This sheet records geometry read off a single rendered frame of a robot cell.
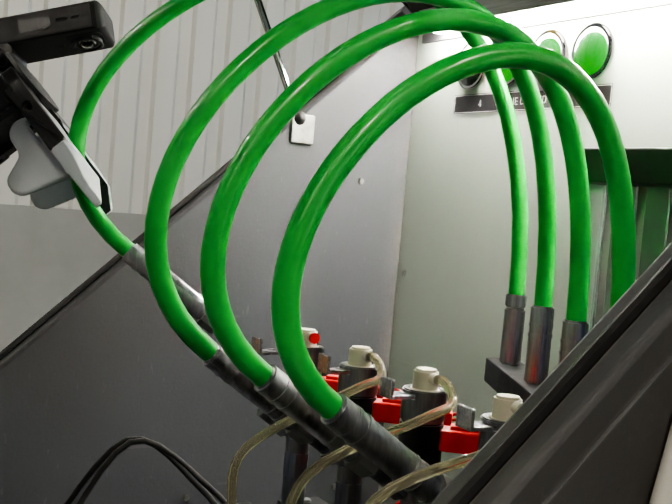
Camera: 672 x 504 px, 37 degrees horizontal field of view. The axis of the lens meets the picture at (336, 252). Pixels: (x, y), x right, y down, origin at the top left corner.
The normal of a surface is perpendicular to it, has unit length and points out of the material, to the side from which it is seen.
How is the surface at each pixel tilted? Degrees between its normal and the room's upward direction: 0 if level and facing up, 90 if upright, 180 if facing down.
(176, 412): 90
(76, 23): 76
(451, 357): 90
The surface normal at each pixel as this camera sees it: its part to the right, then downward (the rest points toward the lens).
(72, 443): 0.49, 0.09
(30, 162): -0.10, -0.21
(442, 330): -0.87, -0.05
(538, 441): -0.53, -0.76
